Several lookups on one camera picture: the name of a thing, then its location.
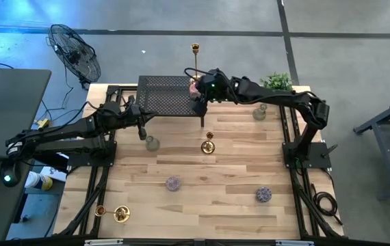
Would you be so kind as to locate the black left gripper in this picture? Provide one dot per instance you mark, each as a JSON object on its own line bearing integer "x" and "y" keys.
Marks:
{"x": 131, "y": 114}

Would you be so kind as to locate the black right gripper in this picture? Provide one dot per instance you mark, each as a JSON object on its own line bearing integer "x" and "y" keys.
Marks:
{"x": 215, "y": 87}

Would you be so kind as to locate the pink glass votive holder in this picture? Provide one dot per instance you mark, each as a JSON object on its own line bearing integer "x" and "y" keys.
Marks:
{"x": 193, "y": 90}

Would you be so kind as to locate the green ribbed glass candle holder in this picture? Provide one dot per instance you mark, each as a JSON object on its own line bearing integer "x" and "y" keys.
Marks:
{"x": 259, "y": 113}
{"x": 153, "y": 145}

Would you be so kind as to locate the tall gold candlestick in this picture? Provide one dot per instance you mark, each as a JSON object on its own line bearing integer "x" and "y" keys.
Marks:
{"x": 195, "y": 48}
{"x": 122, "y": 214}

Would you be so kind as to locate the mauve glass votive holder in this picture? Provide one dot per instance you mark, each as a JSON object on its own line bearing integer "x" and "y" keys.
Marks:
{"x": 173, "y": 183}

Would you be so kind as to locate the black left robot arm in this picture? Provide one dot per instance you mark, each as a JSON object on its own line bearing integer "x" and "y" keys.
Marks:
{"x": 61, "y": 131}

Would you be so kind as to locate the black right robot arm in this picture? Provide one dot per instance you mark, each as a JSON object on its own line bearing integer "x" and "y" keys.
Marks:
{"x": 284, "y": 97}

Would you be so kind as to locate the black perforated metal shelf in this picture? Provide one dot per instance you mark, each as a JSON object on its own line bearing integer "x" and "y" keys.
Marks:
{"x": 164, "y": 97}

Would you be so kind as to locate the short gold candlestick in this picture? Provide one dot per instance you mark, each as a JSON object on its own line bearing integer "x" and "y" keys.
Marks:
{"x": 207, "y": 147}

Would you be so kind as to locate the green plant in white pot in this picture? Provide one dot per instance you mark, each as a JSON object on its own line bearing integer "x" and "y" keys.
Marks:
{"x": 277, "y": 82}

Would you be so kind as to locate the yellow power plug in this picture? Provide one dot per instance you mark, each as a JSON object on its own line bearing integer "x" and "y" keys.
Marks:
{"x": 43, "y": 123}

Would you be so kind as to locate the white paper sheet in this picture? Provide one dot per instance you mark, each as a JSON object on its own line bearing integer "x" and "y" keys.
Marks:
{"x": 56, "y": 174}

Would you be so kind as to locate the blue-purple glass votive holder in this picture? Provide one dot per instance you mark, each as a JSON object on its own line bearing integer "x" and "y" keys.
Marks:
{"x": 263, "y": 194}

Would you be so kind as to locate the yellow and white can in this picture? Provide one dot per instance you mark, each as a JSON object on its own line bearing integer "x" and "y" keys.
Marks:
{"x": 41, "y": 181}

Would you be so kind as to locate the black crossbar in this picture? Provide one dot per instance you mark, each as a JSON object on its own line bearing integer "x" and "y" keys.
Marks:
{"x": 154, "y": 243}

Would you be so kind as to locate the dark grey flat panel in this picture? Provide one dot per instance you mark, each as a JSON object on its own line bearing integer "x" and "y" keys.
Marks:
{"x": 7, "y": 112}

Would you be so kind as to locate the black mouse with green light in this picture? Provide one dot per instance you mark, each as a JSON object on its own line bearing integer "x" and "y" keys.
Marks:
{"x": 7, "y": 178}

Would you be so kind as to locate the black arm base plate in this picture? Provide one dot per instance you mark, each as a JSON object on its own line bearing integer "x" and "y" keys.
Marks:
{"x": 316, "y": 155}
{"x": 107, "y": 155}

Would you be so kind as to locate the black pedestal fan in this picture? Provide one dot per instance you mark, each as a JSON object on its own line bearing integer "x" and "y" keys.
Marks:
{"x": 75, "y": 54}

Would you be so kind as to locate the white bracket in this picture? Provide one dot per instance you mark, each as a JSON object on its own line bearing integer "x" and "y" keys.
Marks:
{"x": 294, "y": 243}
{"x": 103, "y": 243}

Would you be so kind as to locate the blue-grey metal table frame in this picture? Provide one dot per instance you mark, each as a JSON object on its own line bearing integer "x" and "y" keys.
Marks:
{"x": 385, "y": 153}

